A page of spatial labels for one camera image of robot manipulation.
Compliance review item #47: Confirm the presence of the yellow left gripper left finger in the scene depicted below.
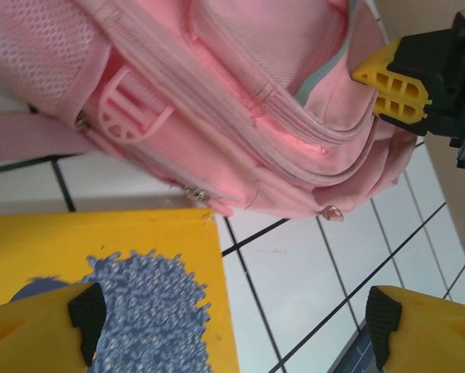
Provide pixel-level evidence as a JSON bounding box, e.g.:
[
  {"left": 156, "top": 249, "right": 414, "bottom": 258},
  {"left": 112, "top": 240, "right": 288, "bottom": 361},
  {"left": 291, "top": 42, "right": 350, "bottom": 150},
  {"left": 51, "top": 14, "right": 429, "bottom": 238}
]
[{"left": 0, "top": 282, "right": 108, "bottom": 373}]

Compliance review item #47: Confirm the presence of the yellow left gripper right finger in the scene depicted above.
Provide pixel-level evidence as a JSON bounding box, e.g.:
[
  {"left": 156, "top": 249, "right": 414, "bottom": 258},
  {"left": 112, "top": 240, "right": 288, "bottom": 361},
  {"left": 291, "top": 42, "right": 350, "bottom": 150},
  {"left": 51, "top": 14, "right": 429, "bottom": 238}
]
[{"left": 365, "top": 285, "right": 465, "bottom": 373}]

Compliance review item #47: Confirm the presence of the yellow book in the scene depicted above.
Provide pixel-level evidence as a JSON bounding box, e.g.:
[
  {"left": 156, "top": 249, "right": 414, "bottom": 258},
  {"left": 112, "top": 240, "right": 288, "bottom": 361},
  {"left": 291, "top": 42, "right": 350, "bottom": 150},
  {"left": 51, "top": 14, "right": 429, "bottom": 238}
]
[{"left": 0, "top": 208, "right": 239, "bottom": 373}]

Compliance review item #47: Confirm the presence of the pink backpack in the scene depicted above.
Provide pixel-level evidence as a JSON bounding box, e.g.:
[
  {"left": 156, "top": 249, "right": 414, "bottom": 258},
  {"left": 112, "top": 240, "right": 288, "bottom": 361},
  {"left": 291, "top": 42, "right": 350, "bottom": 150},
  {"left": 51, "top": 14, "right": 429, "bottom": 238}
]
[{"left": 0, "top": 0, "right": 418, "bottom": 227}]

